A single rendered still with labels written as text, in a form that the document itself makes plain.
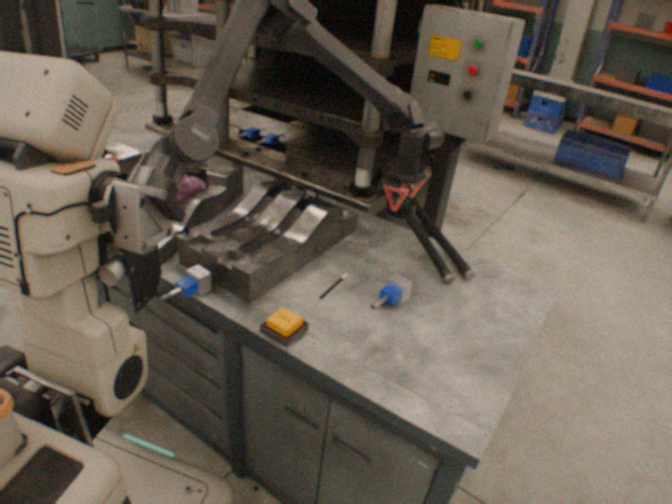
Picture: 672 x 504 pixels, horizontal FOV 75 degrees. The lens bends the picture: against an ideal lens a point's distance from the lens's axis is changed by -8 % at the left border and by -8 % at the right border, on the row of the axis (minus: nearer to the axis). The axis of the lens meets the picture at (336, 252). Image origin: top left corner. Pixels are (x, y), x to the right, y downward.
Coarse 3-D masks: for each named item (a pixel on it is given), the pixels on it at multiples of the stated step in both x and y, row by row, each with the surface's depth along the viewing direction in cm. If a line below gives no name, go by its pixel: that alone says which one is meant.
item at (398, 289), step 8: (392, 280) 120; (400, 280) 121; (408, 280) 121; (384, 288) 119; (392, 288) 119; (400, 288) 119; (408, 288) 120; (384, 296) 118; (392, 296) 117; (400, 296) 119; (408, 296) 123; (376, 304) 115; (392, 304) 118
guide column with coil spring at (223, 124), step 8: (216, 8) 180; (224, 8) 179; (216, 16) 182; (224, 16) 181; (216, 24) 184; (224, 24) 183; (216, 32) 185; (216, 40) 187; (224, 104) 200; (224, 112) 202; (224, 120) 204; (224, 128) 206; (224, 136) 208; (224, 144) 210
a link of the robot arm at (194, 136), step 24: (240, 0) 88; (264, 0) 90; (240, 24) 87; (264, 24) 97; (288, 24) 95; (216, 48) 85; (240, 48) 86; (216, 72) 83; (192, 96) 81; (216, 96) 82; (192, 120) 76; (216, 120) 79; (192, 144) 76; (216, 144) 79
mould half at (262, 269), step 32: (256, 192) 140; (288, 192) 139; (224, 224) 129; (256, 224) 132; (320, 224) 130; (352, 224) 148; (192, 256) 121; (256, 256) 117; (288, 256) 122; (224, 288) 119; (256, 288) 115
